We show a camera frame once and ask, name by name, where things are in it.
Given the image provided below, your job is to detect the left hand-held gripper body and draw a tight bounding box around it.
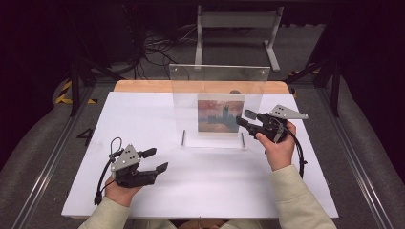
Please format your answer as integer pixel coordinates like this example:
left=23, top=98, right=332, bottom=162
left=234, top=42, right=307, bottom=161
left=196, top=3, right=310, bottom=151
left=110, top=143, right=160, bottom=189

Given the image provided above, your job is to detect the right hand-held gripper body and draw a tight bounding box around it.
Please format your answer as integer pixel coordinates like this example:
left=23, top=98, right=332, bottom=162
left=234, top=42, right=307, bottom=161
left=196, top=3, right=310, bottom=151
left=250, top=104, right=309, bottom=144

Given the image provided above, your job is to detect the picture card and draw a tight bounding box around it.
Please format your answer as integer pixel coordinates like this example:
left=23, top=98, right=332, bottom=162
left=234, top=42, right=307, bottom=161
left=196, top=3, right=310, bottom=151
left=196, top=94, right=246, bottom=135

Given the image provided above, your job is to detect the clear acrylic photo frame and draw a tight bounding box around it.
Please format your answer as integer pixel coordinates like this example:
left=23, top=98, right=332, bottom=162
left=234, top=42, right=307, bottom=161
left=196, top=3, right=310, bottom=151
left=168, top=63, right=272, bottom=150

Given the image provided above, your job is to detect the person's right hand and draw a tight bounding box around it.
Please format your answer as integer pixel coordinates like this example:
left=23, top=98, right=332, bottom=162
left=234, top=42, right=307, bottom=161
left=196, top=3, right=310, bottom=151
left=255, top=120, right=298, bottom=173

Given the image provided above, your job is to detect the person's left hand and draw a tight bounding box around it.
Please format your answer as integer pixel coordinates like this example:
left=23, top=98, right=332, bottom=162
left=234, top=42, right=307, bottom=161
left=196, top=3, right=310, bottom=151
left=103, top=177, right=143, bottom=209

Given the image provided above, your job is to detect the white board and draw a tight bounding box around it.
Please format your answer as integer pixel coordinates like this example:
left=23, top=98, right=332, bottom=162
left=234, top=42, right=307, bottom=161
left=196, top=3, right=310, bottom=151
left=60, top=91, right=340, bottom=220

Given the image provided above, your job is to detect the wooden board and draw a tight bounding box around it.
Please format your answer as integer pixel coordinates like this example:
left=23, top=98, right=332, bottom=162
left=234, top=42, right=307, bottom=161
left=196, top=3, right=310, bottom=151
left=113, top=79, right=291, bottom=94

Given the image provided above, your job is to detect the black tripod stand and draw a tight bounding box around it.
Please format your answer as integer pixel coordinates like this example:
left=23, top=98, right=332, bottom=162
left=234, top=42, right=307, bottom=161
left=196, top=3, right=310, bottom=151
left=67, top=55, right=127, bottom=117
left=282, top=56, right=342, bottom=118

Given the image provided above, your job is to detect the yellow black floor tape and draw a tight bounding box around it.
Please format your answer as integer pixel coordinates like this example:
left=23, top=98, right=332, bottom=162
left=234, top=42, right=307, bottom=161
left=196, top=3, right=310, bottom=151
left=53, top=79, right=98, bottom=106

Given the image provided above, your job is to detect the white metal stand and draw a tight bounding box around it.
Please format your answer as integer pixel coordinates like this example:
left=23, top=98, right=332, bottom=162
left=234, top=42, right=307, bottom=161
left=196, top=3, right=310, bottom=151
left=193, top=4, right=286, bottom=73

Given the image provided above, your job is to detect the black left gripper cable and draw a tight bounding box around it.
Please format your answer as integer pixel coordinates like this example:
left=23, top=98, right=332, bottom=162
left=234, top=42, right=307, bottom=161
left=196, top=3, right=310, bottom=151
left=94, top=136, right=124, bottom=206

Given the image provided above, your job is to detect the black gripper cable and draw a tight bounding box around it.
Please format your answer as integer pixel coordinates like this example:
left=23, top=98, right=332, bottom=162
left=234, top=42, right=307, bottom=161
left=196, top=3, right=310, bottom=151
left=282, top=124, right=309, bottom=179
left=94, top=136, right=124, bottom=206

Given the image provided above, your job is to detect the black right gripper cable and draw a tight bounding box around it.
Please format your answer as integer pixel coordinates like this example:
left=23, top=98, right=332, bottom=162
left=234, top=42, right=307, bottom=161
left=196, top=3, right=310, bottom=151
left=282, top=124, right=309, bottom=179

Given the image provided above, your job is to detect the aluminium floor rail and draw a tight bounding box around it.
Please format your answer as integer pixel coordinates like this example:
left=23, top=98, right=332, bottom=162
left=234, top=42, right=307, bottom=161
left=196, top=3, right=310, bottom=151
left=11, top=85, right=97, bottom=229
left=314, top=86, right=395, bottom=229

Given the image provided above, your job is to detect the tangle of black floor cables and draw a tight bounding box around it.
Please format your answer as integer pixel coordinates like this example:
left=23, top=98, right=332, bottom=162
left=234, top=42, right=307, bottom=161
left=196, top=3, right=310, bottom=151
left=122, top=4, right=192, bottom=81

